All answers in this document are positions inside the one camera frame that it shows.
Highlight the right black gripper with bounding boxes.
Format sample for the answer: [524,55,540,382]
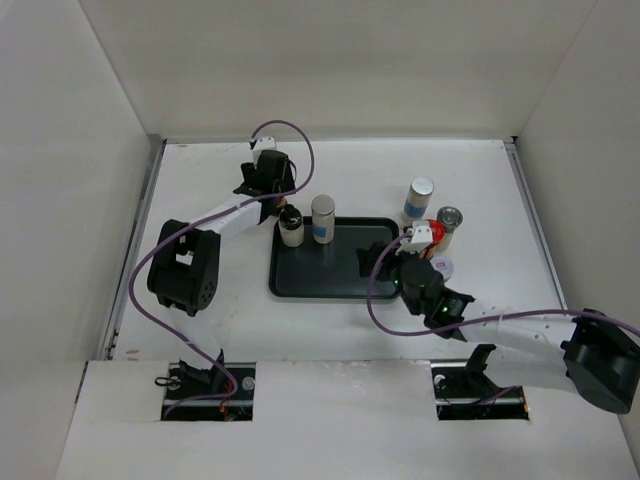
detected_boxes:
[357,241,422,316]

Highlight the black-cap clear bottle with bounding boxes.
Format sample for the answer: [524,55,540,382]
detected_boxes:
[278,204,304,248]

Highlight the red-lid chili sauce jar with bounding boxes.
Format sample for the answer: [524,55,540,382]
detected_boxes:
[420,219,445,260]
[272,197,287,216]

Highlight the silver-lid bead jar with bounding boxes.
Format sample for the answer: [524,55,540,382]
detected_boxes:
[311,194,335,244]
[401,177,434,224]

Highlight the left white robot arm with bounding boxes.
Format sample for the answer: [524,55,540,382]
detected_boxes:
[129,147,297,399]

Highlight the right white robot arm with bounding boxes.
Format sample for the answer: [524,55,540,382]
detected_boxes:
[356,238,639,415]

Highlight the red-white label lid jar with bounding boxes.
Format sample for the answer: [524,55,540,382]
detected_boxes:
[430,256,454,282]

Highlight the silver-cap seasoning bottle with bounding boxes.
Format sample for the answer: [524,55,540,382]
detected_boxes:
[437,206,463,252]

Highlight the black rectangular tray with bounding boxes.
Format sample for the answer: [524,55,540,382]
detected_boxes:
[268,216,399,299]

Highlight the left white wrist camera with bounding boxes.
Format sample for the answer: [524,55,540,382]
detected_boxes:
[249,135,277,164]

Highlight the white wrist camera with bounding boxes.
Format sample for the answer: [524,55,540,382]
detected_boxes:
[399,220,434,253]
[249,135,277,164]

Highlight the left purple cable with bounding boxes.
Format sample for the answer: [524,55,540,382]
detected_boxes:
[128,119,315,421]

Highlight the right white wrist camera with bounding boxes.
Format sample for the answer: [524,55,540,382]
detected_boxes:
[399,220,434,253]

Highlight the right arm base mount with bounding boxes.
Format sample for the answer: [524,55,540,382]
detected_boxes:
[431,344,529,421]

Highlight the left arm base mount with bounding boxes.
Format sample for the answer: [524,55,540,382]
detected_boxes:
[154,361,257,422]

